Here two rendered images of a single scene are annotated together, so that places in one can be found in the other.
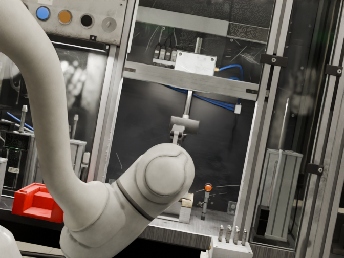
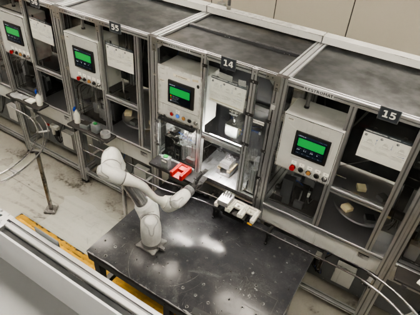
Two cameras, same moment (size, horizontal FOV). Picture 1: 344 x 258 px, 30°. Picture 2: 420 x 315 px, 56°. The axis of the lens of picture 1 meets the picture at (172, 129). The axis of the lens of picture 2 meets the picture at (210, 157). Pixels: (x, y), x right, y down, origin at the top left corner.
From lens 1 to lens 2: 230 cm
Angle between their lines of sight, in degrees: 42
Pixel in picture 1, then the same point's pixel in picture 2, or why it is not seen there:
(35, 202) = (179, 170)
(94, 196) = (163, 202)
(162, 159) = (173, 201)
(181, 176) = (177, 205)
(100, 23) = (193, 122)
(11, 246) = (149, 206)
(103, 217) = (165, 207)
